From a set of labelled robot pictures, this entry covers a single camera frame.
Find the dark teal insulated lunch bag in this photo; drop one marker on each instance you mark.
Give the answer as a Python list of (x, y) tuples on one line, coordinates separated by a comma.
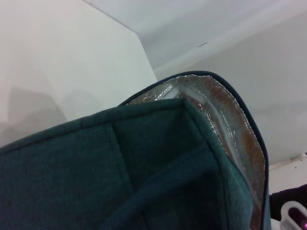
[(96, 167)]

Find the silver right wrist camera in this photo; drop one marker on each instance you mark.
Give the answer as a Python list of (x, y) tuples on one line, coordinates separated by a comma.
[(286, 210)]

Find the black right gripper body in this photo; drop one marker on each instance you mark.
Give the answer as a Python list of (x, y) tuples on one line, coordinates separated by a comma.
[(278, 201)]

